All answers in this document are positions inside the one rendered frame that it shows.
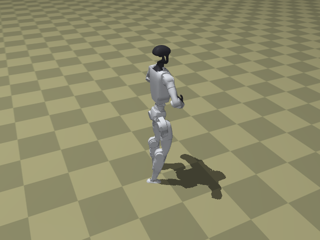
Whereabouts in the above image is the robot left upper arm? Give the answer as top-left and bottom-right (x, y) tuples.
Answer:
(145, 64), (156, 83)

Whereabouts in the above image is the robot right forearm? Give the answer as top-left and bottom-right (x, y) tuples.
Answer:
(176, 98), (185, 109)

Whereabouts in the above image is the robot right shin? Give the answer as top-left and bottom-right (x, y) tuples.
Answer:
(151, 152), (167, 182)

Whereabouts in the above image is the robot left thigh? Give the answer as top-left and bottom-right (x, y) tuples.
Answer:
(148, 111), (161, 148)

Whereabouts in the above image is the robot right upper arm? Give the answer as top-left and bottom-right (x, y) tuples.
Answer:
(162, 73), (181, 108)

